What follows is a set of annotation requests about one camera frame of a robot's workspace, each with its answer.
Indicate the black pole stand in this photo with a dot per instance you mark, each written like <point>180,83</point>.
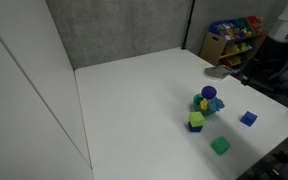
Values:
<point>188,26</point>

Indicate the dark blue cube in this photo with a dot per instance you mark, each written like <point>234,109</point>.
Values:
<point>194,128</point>

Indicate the purple spiky ball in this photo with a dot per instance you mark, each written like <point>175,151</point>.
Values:
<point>209,92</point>

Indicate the lime green cube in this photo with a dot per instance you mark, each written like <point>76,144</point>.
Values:
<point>196,118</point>

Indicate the green bowl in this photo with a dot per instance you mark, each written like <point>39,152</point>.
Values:
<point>196,100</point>

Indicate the grey metal mounting plate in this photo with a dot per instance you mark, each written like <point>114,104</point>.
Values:
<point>217,71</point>

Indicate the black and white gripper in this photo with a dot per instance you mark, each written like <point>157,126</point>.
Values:
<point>277,53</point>

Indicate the toy shelf with coloured bins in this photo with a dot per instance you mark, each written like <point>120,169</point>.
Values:
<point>225,36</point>

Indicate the yellow toy piece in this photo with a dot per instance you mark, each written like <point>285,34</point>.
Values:
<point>203,104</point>

